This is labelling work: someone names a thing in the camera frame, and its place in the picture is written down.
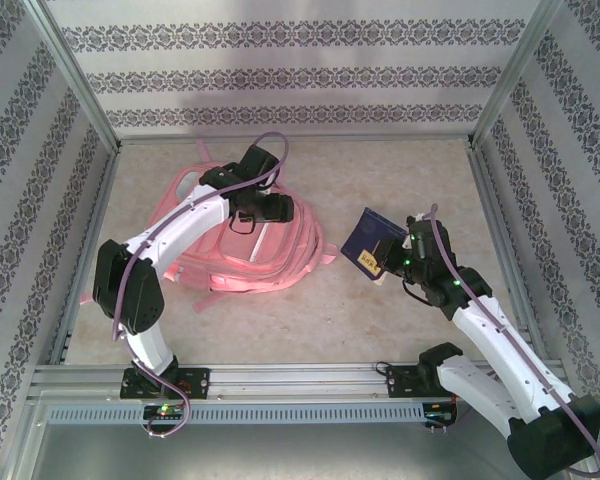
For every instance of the navy blue book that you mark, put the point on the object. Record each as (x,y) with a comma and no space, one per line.
(370,230)

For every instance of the aluminium frame post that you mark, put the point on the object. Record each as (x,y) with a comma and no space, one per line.
(75,85)
(515,75)

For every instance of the pink backpack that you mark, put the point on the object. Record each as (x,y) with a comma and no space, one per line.
(280,250)

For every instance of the aluminium frame side rail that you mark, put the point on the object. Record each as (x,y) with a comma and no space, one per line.
(100,200)
(491,200)

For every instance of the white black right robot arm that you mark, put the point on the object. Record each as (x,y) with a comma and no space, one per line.
(490,385)

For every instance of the aluminium frame cross rail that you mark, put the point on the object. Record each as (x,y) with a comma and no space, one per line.
(170,137)

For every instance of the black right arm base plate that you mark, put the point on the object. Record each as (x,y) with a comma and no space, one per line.
(400,382)

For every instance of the grey metal panel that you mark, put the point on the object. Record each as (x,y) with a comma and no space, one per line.
(300,455)

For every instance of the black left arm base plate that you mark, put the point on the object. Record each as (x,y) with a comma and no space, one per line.
(197,382)

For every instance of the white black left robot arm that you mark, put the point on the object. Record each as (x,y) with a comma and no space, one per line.
(180,225)

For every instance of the aluminium mounting rail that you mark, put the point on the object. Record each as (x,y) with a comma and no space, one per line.
(300,380)

